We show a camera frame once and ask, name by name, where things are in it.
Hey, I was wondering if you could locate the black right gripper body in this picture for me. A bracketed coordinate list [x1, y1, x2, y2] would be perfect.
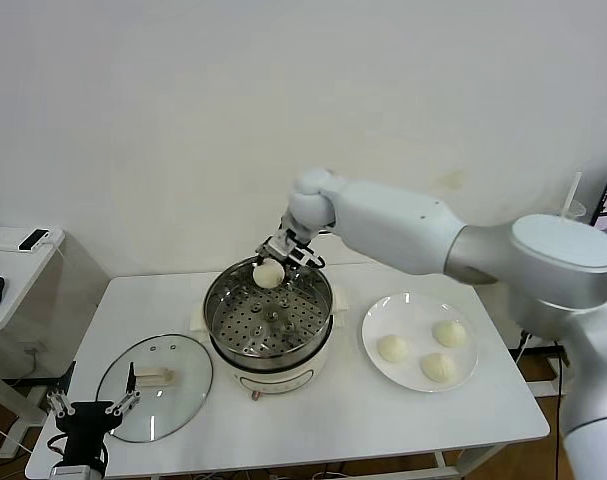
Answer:
[281, 240, 320, 269]

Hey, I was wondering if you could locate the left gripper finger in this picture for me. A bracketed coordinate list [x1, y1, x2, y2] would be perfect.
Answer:
[45, 360, 78, 417]
[105, 362, 142, 417]

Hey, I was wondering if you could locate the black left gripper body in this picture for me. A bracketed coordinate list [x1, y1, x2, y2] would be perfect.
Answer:
[55, 401, 117, 464]

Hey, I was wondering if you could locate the white steamed baozi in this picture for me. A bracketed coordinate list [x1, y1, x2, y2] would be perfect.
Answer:
[420, 353, 458, 384]
[377, 334, 410, 364]
[252, 259, 286, 290]
[431, 319, 467, 349]

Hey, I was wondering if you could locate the round glass lid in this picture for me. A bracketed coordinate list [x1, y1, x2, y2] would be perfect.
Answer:
[96, 333, 215, 444]

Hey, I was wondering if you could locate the perforated stainless steamer basket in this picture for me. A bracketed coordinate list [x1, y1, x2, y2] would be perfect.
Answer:
[203, 255, 335, 369]

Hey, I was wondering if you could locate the white electric cooker base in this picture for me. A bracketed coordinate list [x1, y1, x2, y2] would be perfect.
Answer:
[189, 283, 351, 402]

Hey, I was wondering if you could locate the white side table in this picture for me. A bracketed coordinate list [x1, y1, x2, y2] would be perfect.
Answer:
[525, 344, 569, 399]
[0, 227, 109, 460]

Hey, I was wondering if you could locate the white round plate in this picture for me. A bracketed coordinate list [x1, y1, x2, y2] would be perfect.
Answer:
[361, 292, 480, 395]

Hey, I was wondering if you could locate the black and white phone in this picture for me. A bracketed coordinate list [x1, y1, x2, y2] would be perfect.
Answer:
[17, 229, 50, 253]

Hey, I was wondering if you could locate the white drinking straw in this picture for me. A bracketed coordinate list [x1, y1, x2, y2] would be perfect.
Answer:
[560, 172, 583, 221]

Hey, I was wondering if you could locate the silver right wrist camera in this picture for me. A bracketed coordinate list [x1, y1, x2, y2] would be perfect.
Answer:
[263, 233, 297, 257]

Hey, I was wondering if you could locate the hanging black cable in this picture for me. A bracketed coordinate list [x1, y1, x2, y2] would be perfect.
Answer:
[557, 344, 569, 401]

